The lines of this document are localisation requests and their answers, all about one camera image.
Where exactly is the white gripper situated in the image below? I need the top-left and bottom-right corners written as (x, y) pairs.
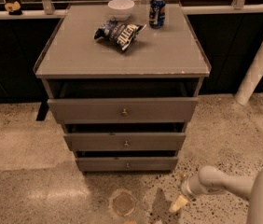
top-left (169, 172), bottom-right (201, 213)

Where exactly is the grey bottom drawer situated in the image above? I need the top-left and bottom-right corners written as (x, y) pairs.
top-left (76, 157), bottom-right (178, 172)

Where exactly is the grey drawer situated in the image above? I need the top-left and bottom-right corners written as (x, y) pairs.
top-left (48, 97), bottom-right (198, 124)
top-left (64, 133), bottom-right (186, 151)
top-left (76, 157), bottom-right (178, 172)

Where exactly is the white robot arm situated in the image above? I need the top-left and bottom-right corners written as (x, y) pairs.
top-left (170, 166), bottom-right (263, 224)

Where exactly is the grey top drawer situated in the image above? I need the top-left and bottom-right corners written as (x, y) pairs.
top-left (48, 97), bottom-right (198, 124)

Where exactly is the grey drawer cabinet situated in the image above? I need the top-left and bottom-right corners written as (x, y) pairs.
top-left (33, 3), bottom-right (213, 174)

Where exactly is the grey middle drawer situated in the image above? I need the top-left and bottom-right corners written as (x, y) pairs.
top-left (64, 133), bottom-right (186, 151)

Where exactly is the blue chip bag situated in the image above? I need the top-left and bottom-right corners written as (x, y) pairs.
top-left (94, 20), bottom-right (146, 52)

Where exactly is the blue soda can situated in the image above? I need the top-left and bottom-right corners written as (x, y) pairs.
top-left (149, 0), bottom-right (166, 29)

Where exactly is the white bowl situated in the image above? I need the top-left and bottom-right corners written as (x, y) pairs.
top-left (108, 0), bottom-right (135, 21)

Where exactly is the small yellow black object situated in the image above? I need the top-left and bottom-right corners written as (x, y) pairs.
top-left (5, 1), bottom-right (22, 15)

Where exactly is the white diagonal post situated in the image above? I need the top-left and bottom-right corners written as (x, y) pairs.
top-left (234, 41), bottom-right (263, 105)

